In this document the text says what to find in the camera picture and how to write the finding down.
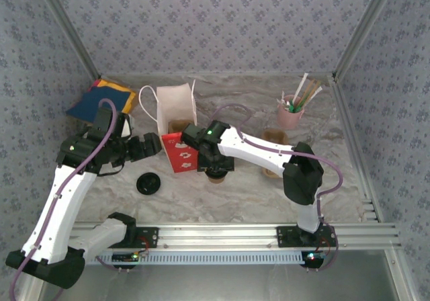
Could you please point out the brown paper coffee cup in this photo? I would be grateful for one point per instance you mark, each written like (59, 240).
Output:
(216, 179)

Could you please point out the white red printed paper bag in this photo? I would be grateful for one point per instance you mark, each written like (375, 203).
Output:
(171, 99)

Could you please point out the green plastic stir stick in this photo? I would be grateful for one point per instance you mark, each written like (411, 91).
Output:
(293, 107)
(302, 99)

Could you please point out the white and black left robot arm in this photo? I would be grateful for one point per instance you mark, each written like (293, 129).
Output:
(67, 197)

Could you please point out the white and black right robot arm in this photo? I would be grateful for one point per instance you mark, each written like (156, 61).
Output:
(258, 156)

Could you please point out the blue paper napkin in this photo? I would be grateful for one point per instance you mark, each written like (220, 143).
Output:
(84, 107)

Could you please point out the yellow paper napkin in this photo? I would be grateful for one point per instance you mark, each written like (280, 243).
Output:
(117, 86)

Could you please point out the pink paper napkin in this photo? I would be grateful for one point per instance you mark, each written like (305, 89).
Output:
(95, 83)

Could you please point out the pink holder cup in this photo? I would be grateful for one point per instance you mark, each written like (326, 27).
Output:
(289, 118)

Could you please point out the white paper sachet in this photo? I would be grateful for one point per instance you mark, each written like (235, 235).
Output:
(285, 103)

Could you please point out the small circuit board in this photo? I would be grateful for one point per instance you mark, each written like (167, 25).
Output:
(126, 257)
(312, 257)

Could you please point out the white wrapped straw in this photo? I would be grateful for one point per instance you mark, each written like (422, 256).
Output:
(315, 92)
(304, 79)

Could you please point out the wooden stirrer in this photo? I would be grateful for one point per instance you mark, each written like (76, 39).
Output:
(315, 86)
(310, 85)

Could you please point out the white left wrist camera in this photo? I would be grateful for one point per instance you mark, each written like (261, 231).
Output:
(127, 128)

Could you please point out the aluminium side rail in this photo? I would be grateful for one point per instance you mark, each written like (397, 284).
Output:
(83, 130)
(355, 146)

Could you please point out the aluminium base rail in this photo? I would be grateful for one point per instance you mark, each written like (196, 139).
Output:
(218, 237)

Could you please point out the aluminium frame post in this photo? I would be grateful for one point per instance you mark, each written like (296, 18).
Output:
(69, 29)
(364, 29)

